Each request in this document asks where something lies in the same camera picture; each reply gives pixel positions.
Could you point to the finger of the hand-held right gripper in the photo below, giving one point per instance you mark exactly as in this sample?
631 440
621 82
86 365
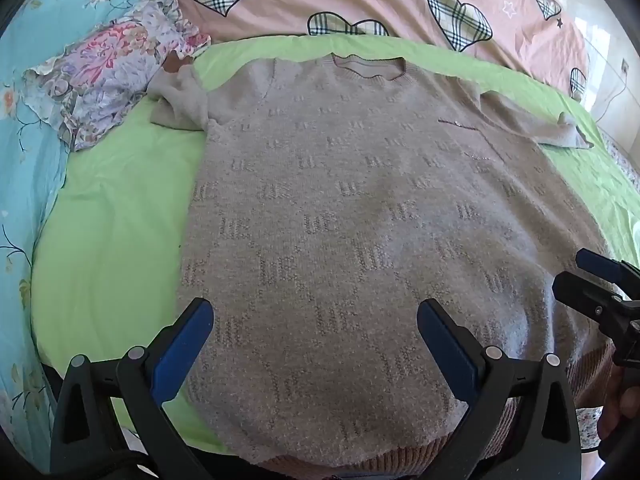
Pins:
580 290
600 262

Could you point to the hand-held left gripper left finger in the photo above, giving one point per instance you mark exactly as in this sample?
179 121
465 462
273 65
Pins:
182 345

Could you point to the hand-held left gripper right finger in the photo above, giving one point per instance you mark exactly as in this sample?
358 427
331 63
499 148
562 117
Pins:
447 350

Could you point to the beige knit sweater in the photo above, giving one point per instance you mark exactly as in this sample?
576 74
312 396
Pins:
350 220

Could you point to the person's right hand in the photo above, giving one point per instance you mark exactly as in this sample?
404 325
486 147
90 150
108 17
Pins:
615 405

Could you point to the green bed sheet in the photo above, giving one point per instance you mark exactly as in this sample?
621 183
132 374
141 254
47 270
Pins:
115 240

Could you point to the floral ruffled pillow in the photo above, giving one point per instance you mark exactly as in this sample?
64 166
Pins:
110 65

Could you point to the blue floral sheet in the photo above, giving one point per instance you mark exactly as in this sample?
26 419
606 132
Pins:
35 85

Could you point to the wall socket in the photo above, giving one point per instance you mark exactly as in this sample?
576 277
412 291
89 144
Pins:
625 66

